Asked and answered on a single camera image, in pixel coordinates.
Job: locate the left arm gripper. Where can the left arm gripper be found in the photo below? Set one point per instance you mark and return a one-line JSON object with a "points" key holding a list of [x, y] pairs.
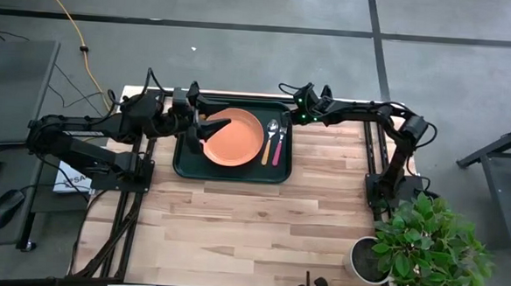
{"points": [[182, 110]]}

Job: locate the black metal stand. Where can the black metal stand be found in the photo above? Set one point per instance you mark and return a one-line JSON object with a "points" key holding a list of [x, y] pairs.
{"points": [[501, 142]]}

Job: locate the black table frame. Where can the black table frame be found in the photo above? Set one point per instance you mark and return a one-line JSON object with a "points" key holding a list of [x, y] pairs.
{"points": [[124, 241]]}

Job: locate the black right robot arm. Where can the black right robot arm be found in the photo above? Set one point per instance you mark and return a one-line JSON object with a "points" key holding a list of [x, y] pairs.
{"points": [[394, 168]]}

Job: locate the grey side desk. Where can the grey side desk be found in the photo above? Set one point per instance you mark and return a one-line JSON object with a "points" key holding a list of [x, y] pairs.
{"points": [[12, 95]]}

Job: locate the white printed box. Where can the white printed box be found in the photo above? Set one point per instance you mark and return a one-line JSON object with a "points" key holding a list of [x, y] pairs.
{"points": [[67, 179]]}

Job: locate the green leafy plant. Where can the green leafy plant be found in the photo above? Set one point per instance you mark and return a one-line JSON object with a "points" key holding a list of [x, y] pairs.
{"points": [[429, 248]]}

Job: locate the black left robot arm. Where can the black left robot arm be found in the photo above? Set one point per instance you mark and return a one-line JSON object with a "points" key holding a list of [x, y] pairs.
{"points": [[139, 110]]}

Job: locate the dark green tray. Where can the dark green tray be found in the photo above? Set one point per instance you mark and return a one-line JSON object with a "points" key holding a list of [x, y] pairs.
{"points": [[184, 165]]}

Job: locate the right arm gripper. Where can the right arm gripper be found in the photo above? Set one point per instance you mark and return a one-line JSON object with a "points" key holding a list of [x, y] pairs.
{"points": [[316, 109]]}

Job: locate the white plant pot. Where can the white plant pot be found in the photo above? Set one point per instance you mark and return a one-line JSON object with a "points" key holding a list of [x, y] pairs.
{"points": [[361, 262]]}

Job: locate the orange plate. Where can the orange plate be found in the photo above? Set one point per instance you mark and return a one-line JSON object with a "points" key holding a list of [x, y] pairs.
{"points": [[238, 142]]}

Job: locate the black computer mouse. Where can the black computer mouse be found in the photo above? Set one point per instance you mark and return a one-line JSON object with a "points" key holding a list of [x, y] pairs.
{"points": [[4, 208]]}

